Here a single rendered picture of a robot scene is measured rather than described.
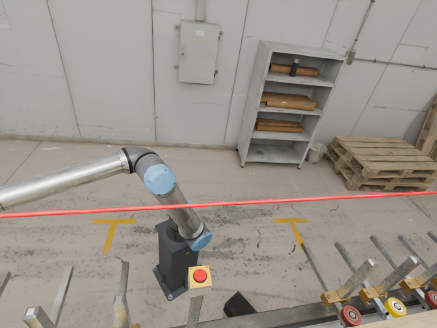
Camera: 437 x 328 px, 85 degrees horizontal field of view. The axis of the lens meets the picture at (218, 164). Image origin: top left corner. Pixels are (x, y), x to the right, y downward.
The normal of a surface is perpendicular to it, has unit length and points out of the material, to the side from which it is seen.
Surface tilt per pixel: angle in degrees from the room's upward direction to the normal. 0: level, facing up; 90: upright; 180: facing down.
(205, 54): 90
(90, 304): 0
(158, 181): 83
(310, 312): 0
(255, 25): 90
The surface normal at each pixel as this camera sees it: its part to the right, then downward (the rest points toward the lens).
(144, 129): 0.11, 0.61
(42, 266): 0.13, -0.79
